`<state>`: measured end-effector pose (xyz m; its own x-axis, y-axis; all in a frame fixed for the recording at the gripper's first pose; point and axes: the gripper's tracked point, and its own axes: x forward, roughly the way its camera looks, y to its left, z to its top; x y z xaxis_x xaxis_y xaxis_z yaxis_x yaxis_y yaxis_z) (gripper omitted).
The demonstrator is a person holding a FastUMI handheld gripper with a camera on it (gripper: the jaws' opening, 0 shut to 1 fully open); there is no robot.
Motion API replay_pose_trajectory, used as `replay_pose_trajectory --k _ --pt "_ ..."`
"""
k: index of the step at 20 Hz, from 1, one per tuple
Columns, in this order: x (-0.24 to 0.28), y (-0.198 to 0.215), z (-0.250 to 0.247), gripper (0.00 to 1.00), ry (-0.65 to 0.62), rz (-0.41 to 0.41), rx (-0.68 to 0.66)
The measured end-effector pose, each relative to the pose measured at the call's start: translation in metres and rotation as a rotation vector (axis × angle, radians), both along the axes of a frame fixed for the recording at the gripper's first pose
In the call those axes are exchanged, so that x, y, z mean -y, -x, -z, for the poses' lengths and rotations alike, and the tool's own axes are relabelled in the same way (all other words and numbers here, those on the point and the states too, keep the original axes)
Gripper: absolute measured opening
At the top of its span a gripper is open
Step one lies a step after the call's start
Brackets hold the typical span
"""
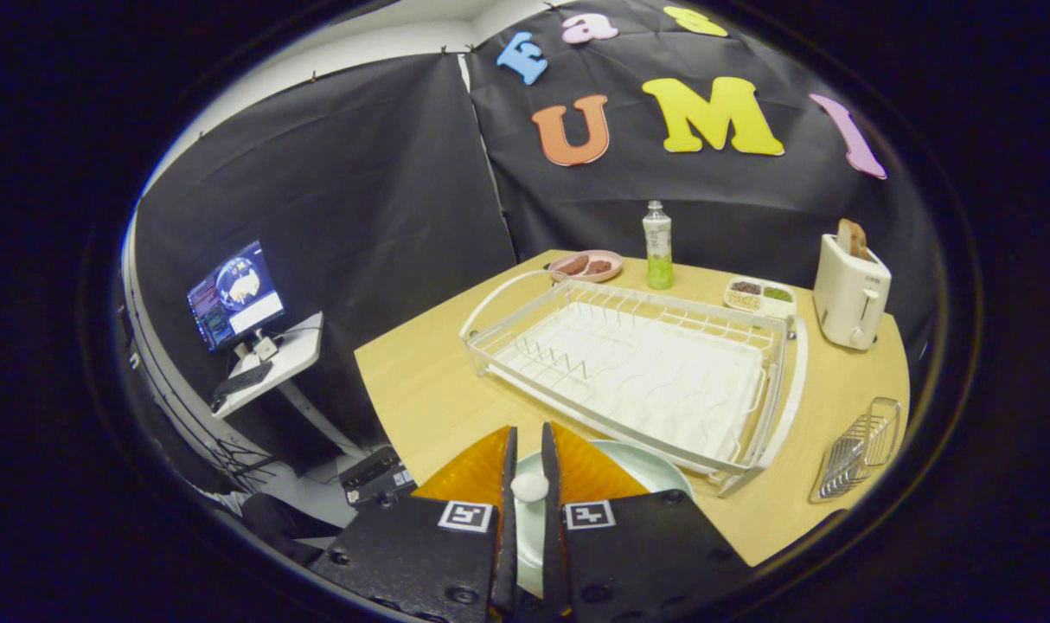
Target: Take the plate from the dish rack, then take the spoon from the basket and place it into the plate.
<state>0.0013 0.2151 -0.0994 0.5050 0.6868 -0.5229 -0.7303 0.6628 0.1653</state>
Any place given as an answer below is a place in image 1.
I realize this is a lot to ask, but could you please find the computer monitor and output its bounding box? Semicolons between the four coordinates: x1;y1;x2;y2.
187;241;286;354

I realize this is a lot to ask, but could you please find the clear bottle with green liquid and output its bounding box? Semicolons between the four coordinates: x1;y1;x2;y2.
642;201;675;292

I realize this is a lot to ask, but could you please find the metal wire basket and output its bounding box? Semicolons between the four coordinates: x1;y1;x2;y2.
808;396;904;505

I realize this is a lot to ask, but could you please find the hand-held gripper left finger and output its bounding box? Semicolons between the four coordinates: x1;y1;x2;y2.
309;424;520;620

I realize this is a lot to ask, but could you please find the cream toaster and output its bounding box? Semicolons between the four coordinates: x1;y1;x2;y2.
812;232;893;352

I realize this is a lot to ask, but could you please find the white wire dish rack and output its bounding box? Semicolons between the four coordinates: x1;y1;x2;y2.
458;268;810;499

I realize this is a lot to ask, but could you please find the white side desk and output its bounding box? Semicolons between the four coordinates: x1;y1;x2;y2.
210;311;366;459

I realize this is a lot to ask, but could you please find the small pink plate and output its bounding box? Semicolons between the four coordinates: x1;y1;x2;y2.
547;250;624;285

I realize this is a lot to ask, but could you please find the toast slice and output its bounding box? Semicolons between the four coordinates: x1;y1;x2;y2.
836;218;871;261

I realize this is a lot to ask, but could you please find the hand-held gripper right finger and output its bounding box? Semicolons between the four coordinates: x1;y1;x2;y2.
540;421;755;620

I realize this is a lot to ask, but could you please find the black keyboard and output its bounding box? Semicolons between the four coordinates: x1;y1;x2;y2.
211;362;274;408

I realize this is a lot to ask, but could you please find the white divided snack dish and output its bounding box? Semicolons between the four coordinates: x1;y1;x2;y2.
722;276;799;318

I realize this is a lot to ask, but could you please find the black box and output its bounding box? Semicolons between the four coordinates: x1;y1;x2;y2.
338;446;419;508

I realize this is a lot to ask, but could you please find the pale green plate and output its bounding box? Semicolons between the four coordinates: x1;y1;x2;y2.
512;439;695;598

